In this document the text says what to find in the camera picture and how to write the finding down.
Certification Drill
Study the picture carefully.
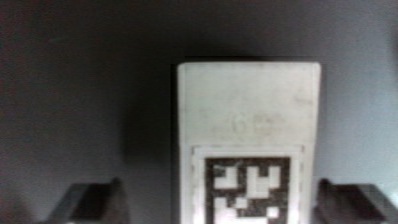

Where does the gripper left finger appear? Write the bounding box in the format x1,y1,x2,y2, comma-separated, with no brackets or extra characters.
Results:
45,178,125,224

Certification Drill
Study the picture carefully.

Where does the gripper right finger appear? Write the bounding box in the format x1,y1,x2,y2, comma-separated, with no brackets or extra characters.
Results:
317,179,398,224

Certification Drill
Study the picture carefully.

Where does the white leg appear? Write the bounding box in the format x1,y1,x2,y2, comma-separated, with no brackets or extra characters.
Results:
178,62,322,224

